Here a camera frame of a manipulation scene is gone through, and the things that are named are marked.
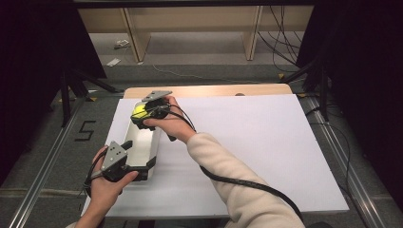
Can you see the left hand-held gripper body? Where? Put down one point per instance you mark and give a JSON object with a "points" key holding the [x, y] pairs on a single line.
{"points": [[114, 155]]}

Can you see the yellow tennis ball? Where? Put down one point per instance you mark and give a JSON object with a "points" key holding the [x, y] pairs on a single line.
{"points": [[139, 111]]}

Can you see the white plastic bin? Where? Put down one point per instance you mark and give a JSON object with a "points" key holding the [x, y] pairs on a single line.
{"points": [[142, 145]]}

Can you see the person's right hand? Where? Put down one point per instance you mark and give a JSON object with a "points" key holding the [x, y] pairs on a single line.
{"points": [[174, 125]]}

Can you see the person's left hand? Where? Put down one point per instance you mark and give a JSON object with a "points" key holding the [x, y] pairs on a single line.
{"points": [[101, 190]]}

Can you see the white paper scrap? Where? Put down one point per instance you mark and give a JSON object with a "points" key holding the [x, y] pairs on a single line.
{"points": [[113, 62]]}

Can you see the small grey packet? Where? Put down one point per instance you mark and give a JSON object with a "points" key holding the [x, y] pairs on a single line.
{"points": [[122, 43]]}

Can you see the wooden table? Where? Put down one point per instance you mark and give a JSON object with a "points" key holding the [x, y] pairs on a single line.
{"points": [[215, 90]]}

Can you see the black metal stand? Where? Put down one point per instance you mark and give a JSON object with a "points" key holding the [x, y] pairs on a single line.
{"points": [[66, 101], [323, 91]]}

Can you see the light wooden desk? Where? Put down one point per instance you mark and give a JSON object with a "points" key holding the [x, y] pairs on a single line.
{"points": [[196, 17]]}

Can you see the white board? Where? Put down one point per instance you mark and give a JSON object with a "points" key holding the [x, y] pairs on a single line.
{"points": [[253, 133]]}

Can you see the dark curtain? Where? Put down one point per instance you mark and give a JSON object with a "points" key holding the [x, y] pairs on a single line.
{"points": [[364, 63], [31, 63]]}

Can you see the aluminium floor rail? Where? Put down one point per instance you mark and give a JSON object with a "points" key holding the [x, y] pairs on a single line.
{"points": [[41, 177], [348, 177]]}

